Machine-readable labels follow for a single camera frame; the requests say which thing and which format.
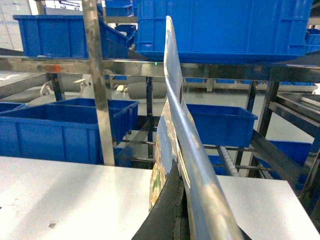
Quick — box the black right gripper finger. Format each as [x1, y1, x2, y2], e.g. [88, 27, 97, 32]
[132, 161, 185, 240]

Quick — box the steel roller conveyor rack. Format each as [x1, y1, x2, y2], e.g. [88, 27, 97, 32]
[0, 0, 320, 216]

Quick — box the blue crate right shelf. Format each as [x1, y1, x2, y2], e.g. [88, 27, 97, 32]
[187, 104, 258, 148]

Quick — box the blue crate behind front crate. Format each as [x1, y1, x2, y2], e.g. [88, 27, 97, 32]
[52, 98, 140, 145]

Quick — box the large blue crate front left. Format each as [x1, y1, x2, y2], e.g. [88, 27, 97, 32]
[0, 103, 123, 166]

